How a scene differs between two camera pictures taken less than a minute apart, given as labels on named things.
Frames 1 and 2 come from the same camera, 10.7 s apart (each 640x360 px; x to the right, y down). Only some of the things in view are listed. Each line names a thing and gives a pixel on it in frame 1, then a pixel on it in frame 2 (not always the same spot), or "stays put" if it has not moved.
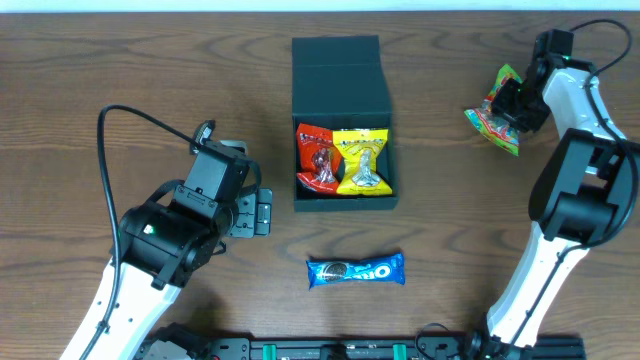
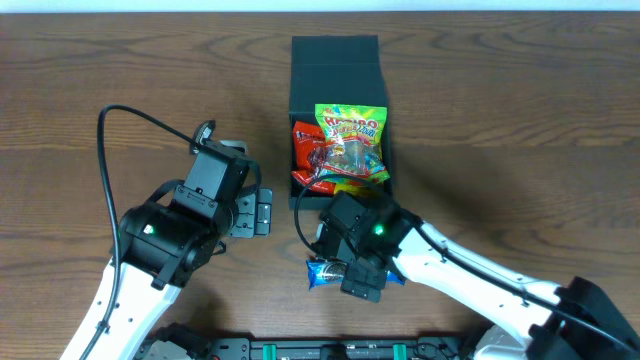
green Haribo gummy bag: x=490 y=123 -> x=353 y=140
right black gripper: x=516 y=113 -> x=363 y=281
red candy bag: x=318 y=162 stays put
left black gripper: x=257 y=213 stays put
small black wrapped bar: x=202 y=134 stays put
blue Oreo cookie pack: x=385 y=268 stays put
